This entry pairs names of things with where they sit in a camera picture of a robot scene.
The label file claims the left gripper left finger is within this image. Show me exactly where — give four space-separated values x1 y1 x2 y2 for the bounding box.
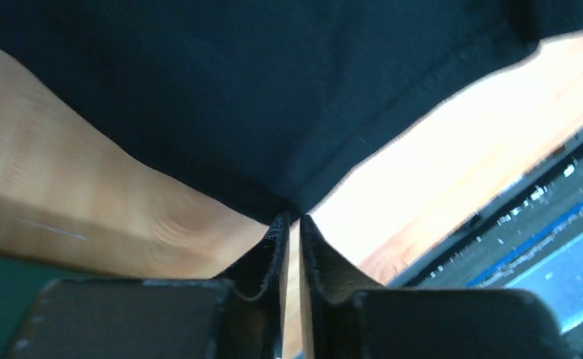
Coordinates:
4 213 290 358

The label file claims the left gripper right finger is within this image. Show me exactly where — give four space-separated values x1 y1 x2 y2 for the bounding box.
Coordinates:
300 216 569 358

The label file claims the black underwear white waistband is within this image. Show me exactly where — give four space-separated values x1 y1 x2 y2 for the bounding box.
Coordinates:
0 0 583 224

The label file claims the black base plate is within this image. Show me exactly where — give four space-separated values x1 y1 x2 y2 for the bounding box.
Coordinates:
388 114 583 343

